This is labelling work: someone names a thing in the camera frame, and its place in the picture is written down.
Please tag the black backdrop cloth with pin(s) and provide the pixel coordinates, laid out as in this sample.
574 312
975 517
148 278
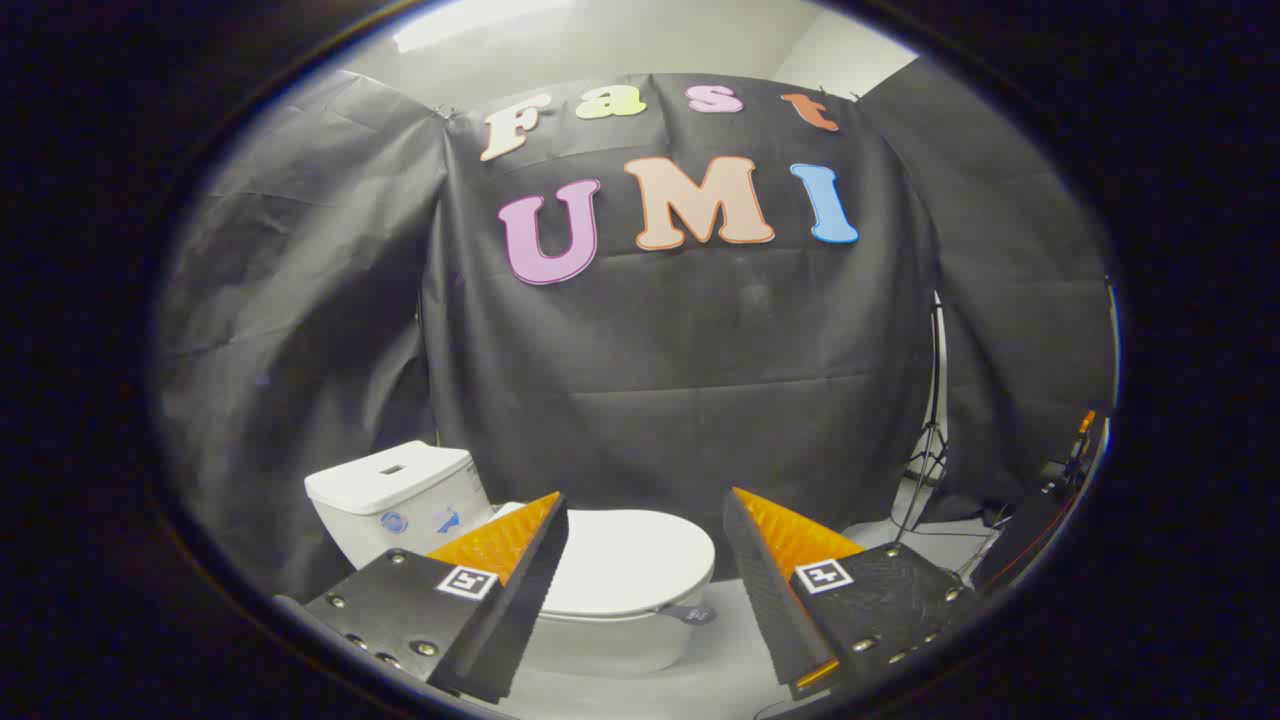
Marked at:
680 350

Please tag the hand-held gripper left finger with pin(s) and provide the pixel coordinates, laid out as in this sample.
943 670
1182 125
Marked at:
520 610

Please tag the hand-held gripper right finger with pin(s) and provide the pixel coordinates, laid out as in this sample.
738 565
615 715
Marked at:
765 600

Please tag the black tripod light stand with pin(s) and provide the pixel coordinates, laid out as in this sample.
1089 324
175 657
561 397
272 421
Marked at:
932 440

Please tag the dark equipment case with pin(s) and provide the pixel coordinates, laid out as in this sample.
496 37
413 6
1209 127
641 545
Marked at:
1020 540

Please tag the white toilet tank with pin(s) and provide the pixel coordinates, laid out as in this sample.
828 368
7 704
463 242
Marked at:
380 480

